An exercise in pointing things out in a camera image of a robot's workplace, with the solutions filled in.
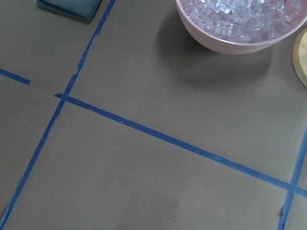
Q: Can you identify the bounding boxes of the grey yellow folded cloth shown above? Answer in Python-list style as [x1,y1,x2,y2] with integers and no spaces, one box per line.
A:
[34,0,101,23]

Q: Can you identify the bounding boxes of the round wooden lid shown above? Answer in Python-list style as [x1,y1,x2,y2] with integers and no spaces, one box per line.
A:
[292,28,307,87]

